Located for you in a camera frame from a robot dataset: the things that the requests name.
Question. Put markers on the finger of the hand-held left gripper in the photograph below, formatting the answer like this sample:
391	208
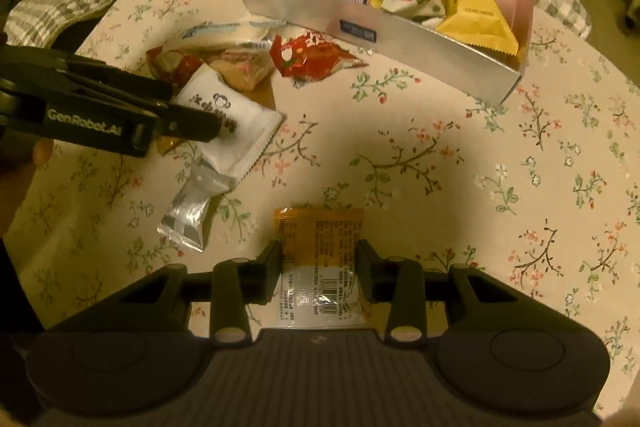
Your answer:
195	124
125	79

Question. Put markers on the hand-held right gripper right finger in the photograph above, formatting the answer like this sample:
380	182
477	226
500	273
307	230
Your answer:
366	272

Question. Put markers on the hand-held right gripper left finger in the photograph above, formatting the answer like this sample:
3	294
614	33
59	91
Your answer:
272	272

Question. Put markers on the red and white snack packet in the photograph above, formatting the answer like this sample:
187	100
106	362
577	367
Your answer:
170	64

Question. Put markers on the white snack packet dark print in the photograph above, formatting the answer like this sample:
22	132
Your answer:
245	117

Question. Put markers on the orange and white snack packet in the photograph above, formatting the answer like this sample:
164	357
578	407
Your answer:
320	232

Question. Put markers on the beige snack packet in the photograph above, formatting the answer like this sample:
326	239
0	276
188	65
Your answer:
240	67

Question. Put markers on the crinkled silver snack packet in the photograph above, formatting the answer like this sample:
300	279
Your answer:
192	207

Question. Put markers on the white and blue snack packet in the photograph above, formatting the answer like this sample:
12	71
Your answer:
225	34

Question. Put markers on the pink box with silver sides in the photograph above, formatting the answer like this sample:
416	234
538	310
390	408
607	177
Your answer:
400	37

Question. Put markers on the large yellow snack packet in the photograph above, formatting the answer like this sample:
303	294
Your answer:
475	12

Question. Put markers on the person's left hand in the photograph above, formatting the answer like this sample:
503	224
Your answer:
42	153

